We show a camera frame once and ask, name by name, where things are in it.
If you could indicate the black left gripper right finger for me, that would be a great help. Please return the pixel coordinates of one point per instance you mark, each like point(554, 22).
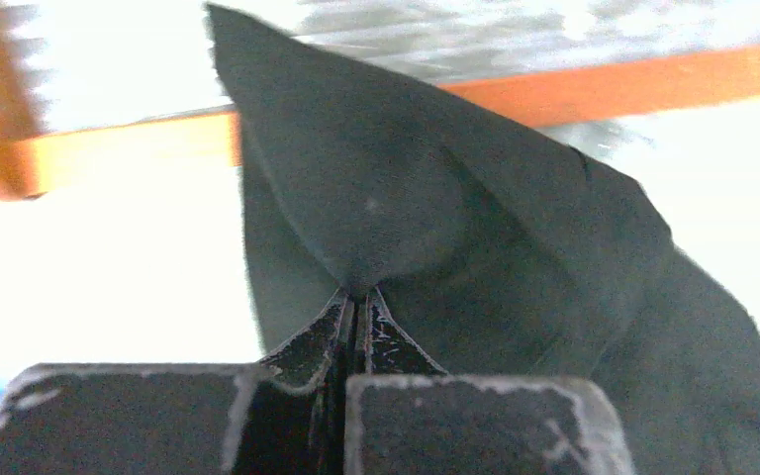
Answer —
point(404, 414)

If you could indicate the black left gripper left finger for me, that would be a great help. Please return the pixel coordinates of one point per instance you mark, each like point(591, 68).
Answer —
point(273, 416)

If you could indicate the black button shirt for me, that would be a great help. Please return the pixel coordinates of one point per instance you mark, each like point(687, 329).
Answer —
point(496, 248)

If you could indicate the orange wooden rack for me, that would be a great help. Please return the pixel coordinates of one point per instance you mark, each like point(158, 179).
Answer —
point(89, 88)

